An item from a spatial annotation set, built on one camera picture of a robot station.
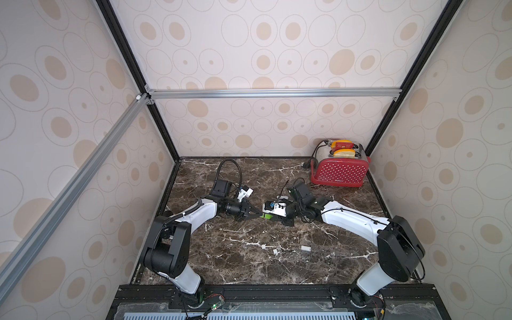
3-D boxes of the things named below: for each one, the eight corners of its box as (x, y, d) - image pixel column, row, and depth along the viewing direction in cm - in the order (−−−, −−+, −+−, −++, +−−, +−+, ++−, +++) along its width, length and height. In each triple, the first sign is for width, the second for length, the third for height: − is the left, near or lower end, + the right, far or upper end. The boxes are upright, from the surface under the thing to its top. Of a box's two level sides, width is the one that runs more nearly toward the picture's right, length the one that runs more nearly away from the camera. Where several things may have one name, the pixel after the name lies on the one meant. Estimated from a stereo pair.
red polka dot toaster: (313, 188, 109) (321, 165, 94) (308, 165, 119) (315, 142, 105) (358, 188, 109) (373, 165, 94) (349, 165, 119) (361, 142, 105)
